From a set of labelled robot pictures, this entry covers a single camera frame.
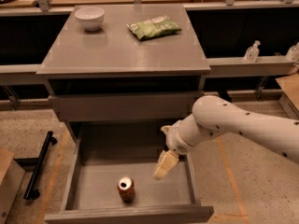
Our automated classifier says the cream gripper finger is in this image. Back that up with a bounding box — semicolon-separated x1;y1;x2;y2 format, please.
161;125;172;136
153;150;179;180

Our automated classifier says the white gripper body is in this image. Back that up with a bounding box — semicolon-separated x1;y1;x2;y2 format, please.
165;123;194;155

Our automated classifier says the red coke can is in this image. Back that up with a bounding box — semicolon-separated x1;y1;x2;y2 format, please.
117;176;135;203

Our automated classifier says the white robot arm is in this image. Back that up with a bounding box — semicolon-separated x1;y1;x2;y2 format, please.
153;95;299;180

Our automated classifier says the closed grey top drawer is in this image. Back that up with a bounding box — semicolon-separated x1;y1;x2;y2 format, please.
49;91;202;121

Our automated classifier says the grey drawer cabinet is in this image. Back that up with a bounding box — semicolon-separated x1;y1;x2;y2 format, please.
36;4;212;142

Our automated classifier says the open grey middle drawer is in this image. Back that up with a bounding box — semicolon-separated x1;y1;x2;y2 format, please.
45;120;214;224

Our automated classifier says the green chip bag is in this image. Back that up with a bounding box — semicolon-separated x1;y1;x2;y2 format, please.
127;15;181;41

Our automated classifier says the cardboard box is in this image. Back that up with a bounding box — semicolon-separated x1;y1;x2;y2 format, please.
277;73;299;119

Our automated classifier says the white ceramic bowl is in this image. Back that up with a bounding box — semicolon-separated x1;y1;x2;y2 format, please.
75;7;105;31

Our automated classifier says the black metal bar stand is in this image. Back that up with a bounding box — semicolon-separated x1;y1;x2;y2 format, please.
23;131;57;201

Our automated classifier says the brown wooden box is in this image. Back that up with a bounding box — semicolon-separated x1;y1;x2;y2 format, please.
0;148;25;224

